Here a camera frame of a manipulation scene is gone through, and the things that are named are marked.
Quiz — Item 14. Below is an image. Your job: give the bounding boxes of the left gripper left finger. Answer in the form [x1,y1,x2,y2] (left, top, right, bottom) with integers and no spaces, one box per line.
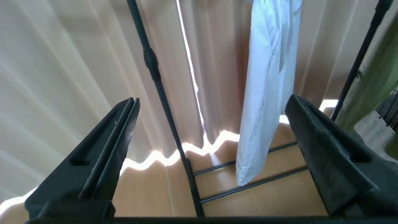
[24,96,141,218]

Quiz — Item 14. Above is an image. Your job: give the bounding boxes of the green garment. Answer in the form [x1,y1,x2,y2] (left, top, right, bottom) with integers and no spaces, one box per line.
[335,17,398,163]

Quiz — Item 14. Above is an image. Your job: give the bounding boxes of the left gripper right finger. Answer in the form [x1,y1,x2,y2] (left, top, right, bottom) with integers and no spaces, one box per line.
[285,93,398,218]

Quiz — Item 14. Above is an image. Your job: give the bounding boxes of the black clothes rack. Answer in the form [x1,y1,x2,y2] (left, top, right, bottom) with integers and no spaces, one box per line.
[126,0,395,218]

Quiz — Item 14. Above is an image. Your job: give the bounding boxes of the white laundry basket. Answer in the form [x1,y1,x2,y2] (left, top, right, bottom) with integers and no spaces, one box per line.
[376,89,398,132]

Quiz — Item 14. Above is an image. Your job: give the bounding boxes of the beige curtain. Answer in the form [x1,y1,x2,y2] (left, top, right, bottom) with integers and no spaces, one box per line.
[0,0,398,206]

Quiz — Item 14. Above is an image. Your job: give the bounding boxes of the pale grey shorts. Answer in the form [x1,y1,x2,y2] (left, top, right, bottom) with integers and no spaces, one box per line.
[235,0,303,187]

